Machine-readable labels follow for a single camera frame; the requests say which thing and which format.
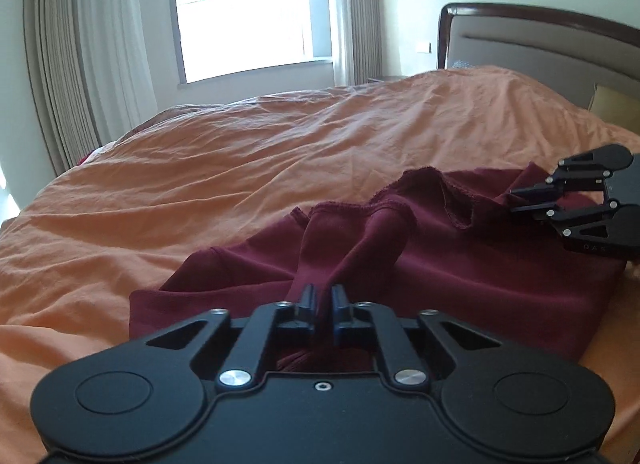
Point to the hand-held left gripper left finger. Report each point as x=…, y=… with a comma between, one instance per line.
x=311, y=305

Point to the white-framed window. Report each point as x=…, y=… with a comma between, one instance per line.
x=245, y=14

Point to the padded headboard with wooden frame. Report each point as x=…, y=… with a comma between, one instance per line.
x=525, y=49

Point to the beige pleated curtain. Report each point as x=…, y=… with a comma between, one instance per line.
x=367, y=19
x=55, y=69

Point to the orange duvet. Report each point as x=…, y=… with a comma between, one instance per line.
x=250, y=154

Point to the white wall outlet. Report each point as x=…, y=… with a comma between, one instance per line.
x=423, y=47

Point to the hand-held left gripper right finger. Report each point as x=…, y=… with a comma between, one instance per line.
x=337, y=305

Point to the grey patterned pillow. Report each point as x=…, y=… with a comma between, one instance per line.
x=458, y=64

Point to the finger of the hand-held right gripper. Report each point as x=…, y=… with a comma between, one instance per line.
x=575, y=176
x=580, y=216

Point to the yellow pillow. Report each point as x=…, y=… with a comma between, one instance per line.
x=617, y=106

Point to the maroon long-sleeve shirt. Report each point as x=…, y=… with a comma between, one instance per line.
x=450, y=264

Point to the sheer white curtain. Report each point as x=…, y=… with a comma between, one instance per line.
x=125, y=34
x=342, y=14

